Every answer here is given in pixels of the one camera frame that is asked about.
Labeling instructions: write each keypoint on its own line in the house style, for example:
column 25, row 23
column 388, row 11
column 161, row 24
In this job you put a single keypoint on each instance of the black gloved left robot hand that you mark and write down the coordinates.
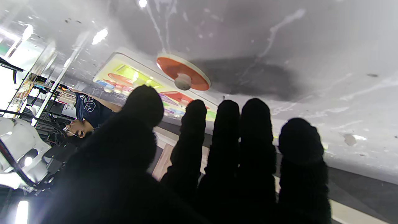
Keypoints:
column 118, row 174

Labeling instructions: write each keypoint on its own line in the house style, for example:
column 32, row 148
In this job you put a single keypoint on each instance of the wooden shape puzzle board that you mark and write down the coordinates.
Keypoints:
column 124, row 70

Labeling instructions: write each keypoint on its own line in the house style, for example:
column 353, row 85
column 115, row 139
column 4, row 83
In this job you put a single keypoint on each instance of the orange oval puzzle piece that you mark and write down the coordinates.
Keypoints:
column 177, row 70

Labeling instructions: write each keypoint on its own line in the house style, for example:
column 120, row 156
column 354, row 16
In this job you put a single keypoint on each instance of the wooden cutting board with slot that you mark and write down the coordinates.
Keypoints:
column 163, row 161

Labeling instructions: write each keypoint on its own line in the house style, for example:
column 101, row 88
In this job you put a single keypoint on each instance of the person in dark blue shirt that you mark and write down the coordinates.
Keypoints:
column 93, row 109

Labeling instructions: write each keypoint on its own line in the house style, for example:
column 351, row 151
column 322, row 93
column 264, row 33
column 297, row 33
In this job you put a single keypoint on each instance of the metal equipment rack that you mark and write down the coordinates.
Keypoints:
column 40, row 93

